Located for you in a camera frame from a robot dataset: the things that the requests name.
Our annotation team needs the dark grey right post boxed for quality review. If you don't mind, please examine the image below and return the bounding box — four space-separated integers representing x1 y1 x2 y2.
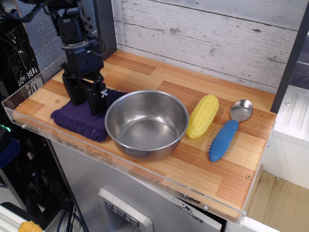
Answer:
270 1 309 114

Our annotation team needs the clear acrylic table guard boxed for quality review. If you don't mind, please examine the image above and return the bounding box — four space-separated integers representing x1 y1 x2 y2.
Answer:
1 31 277 227

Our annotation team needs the blue fabric bag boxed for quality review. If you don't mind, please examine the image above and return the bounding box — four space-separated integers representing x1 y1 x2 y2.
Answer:
0 138 21 168

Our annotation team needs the stainless steel pot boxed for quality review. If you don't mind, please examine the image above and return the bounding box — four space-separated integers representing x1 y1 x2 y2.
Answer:
104 90 189 162

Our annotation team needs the white ridged side block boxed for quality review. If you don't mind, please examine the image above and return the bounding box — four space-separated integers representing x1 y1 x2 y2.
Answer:
261 86 309 188

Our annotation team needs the blue handled metal spoon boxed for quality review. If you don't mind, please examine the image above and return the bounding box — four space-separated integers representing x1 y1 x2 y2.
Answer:
209 100 253 162

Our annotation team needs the dark grey post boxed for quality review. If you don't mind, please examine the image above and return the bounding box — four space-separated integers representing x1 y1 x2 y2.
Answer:
93 0 117 60
270 1 309 114

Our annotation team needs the yellow plastic corn cob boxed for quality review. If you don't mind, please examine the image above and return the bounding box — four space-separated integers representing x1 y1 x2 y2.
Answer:
186 95 219 139

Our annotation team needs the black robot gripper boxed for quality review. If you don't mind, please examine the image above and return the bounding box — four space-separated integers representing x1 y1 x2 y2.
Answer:
61 38 108 116

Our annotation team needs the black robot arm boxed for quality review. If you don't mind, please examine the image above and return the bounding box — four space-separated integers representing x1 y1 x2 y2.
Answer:
25 0 108 116

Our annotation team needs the silver cabinet with buttons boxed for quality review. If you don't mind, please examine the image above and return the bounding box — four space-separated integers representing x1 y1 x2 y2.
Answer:
51 142 226 232

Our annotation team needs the dark grey left post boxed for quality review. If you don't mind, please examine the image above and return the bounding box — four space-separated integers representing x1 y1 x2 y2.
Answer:
93 0 117 60

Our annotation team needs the black perforated crate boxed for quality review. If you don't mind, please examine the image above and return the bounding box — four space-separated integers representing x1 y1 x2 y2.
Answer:
0 17 40 92

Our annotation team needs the purple knitted cloth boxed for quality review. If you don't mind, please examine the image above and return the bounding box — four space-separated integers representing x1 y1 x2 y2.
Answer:
50 87 128 143

